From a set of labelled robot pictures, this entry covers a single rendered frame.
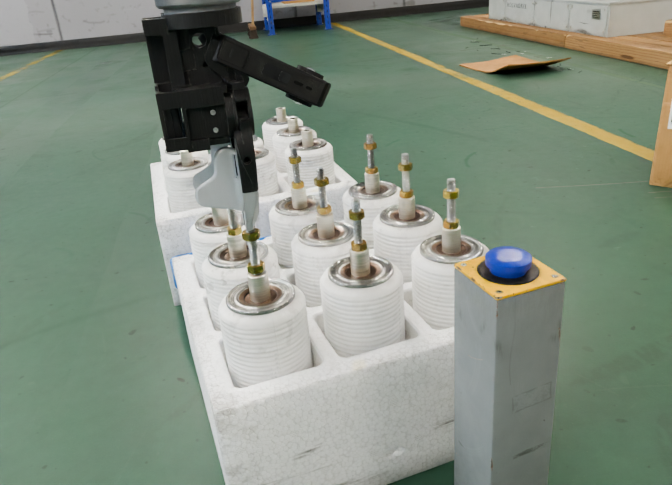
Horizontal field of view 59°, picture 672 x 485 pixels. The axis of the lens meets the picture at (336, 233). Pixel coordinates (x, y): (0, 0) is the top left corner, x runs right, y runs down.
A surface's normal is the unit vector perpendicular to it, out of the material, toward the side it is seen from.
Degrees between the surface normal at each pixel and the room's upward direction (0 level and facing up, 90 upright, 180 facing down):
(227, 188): 91
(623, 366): 0
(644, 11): 90
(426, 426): 90
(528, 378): 90
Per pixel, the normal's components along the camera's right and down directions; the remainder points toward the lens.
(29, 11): 0.18, 0.39
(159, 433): -0.08, -0.91
